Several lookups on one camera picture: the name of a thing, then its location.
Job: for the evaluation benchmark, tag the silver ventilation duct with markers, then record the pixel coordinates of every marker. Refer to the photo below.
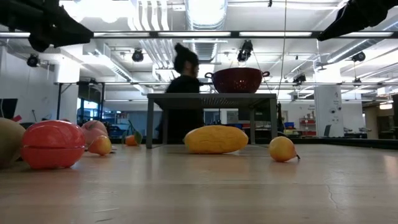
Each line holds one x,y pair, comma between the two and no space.
205,15

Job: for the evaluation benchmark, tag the purple perforated colander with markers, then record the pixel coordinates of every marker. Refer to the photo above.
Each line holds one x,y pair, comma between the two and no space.
236,81

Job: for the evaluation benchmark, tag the small shelf with red bins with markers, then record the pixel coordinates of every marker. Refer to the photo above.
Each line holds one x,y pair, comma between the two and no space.
308,126

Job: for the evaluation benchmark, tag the black background workbench frame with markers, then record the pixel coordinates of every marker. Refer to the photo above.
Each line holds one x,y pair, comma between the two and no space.
102,102

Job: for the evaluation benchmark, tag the small yellow-red toy pear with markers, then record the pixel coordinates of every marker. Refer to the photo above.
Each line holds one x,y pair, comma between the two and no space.
280,149
100,145

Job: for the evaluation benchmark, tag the brown toy kiwi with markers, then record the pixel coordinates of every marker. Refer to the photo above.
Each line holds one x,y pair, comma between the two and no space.
9,143

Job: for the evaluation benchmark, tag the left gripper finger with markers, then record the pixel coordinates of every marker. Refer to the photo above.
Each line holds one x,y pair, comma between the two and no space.
74,32

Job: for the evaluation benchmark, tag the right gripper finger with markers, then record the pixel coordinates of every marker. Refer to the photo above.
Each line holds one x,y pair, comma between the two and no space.
334,28

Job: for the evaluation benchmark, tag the black ceiling spotlight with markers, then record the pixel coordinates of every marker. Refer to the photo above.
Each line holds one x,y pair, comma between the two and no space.
245,51
32,60
300,78
359,56
137,55

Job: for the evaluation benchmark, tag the pink toy peach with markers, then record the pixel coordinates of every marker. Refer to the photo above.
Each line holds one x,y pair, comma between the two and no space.
94,130

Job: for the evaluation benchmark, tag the blue bin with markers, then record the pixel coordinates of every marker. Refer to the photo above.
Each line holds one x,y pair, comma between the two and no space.
289,125

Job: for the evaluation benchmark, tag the red toy apple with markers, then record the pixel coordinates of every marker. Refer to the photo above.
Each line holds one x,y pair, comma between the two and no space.
53,144

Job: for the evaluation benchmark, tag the black monitor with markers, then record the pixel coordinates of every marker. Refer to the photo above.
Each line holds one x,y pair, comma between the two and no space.
7,109

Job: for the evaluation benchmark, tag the black aluminium rig frame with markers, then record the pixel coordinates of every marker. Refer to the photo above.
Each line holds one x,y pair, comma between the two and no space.
149,34

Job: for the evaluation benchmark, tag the orange toy mango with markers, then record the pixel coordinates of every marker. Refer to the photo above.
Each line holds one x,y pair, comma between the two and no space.
216,139

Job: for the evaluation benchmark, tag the white pillar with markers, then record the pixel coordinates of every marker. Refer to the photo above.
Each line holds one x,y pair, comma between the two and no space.
326,118

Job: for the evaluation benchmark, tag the person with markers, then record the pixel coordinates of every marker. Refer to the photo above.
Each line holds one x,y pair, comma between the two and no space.
183,84

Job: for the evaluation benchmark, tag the grey perforated metal stand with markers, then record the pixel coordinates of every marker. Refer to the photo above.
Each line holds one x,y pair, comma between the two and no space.
242,101

